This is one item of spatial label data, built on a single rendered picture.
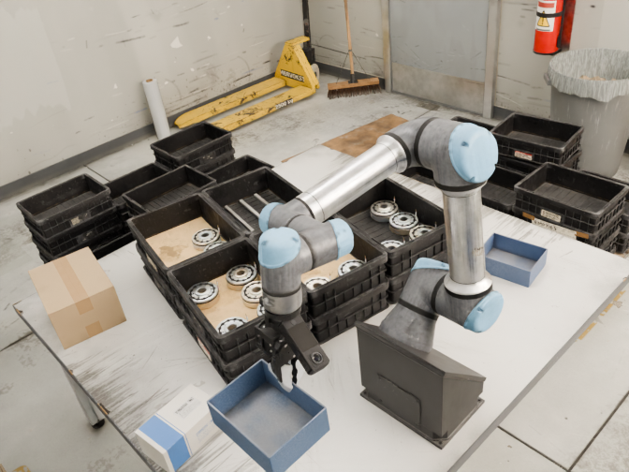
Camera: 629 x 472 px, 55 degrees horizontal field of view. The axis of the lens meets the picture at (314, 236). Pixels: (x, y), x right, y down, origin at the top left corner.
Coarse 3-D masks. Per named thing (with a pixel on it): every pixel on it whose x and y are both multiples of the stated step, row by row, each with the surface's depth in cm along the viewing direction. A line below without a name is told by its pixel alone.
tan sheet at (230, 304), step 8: (248, 264) 210; (216, 280) 205; (224, 280) 205; (224, 288) 201; (224, 296) 198; (232, 296) 197; (240, 296) 197; (216, 304) 195; (224, 304) 194; (232, 304) 194; (240, 304) 193; (208, 312) 192; (216, 312) 192; (224, 312) 191; (232, 312) 191; (240, 312) 190; (248, 312) 190; (216, 320) 188; (248, 320) 187
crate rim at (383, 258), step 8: (336, 216) 211; (256, 232) 208; (352, 232) 203; (256, 240) 204; (368, 240) 198; (376, 248) 193; (384, 256) 190; (368, 264) 187; (376, 264) 189; (352, 272) 185; (360, 272) 186; (336, 280) 182; (344, 280) 184; (304, 288) 181; (320, 288) 180; (328, 288) 182; (312, 296) 180
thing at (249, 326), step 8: (240, 240) 205; (248, 240) 205; (224, 248) 203; (256, 248) 203; (200, 256) 200; (208, 256) 200; (184, 264) 198; (168, 272) 195; (176, 280) 191; (176, 288) 190; (184, 296) 184; (304, 296) 178; (192, 304) 180; (200, 312) 177; (200, 320) 176; (208, 320) 174; (256, 320) 172; (208, 328) 171; (240, 328) 170; (248, 328) 171; (216, 336) 168; (224, 336) 168; (232, 336) 169; (224, 344) 168
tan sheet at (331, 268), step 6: (342, 258) 208; (348, 258) 207; (354, 258) 207; (330, 264) 206; (336, 264) 205; (312, 270) 204; (318, 270) 204; (324, 270) 203; (330, 270) 203; (336, 270) 203; (306, 276) 202; (312, 276) 201; (318, 276) 201; (324, 276) 201; (330, 276) 200; (336, 276) 200
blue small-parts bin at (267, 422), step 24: (240, 384) 128; (264, 384) 134; (216, 408) 121; (240, 408) 129; (264, 408) 128; (288, 408) 127; (312, 408) 123; (240, 432) 116; (264, 432) 123; (288, 432) 123; (312, 432) 118; (264, 456) 112; (288, 456) 115
